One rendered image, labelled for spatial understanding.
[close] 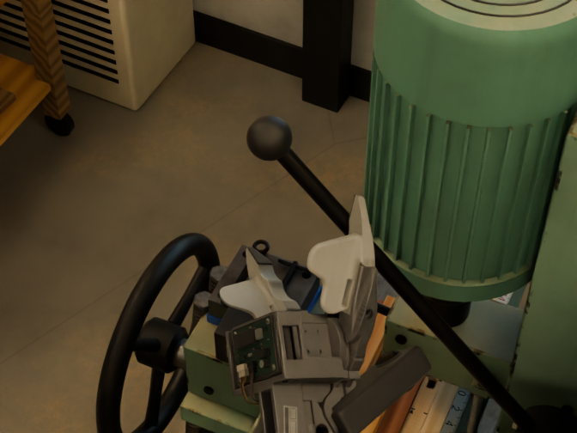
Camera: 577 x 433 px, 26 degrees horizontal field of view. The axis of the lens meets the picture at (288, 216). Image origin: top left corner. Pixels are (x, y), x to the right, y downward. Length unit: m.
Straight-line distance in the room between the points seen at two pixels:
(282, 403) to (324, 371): 0.04
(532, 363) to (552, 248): 0.16
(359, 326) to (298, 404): 0.08
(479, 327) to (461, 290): 0.17
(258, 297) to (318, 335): 0.09
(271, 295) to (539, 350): 0.25
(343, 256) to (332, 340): 0.07
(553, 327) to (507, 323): 0.16
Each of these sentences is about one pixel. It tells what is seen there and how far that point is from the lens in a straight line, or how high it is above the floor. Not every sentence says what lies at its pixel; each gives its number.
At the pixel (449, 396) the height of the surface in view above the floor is 0.95.
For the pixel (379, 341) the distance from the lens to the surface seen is 1.35.
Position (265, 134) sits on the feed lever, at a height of 1.41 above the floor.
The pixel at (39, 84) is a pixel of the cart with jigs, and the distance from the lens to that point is 2.82.
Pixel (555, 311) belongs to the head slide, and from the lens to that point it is 1.09.
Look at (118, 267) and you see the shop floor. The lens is 2.67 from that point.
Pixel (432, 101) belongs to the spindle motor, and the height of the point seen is 1.43.
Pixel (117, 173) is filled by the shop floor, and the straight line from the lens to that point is 2.85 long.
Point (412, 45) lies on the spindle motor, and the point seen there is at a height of 1.47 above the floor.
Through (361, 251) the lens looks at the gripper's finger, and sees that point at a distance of 0.96.
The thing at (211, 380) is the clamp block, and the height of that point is 0.92.
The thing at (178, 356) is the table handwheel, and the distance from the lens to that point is 1.53.
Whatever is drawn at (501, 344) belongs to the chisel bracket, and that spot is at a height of 1.07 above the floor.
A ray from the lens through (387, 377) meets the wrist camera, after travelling 1.01.
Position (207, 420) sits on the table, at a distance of 1.43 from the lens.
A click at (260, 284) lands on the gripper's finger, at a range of 1.07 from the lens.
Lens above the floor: 2.08
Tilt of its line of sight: 49 degrees down
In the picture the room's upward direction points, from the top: straight up
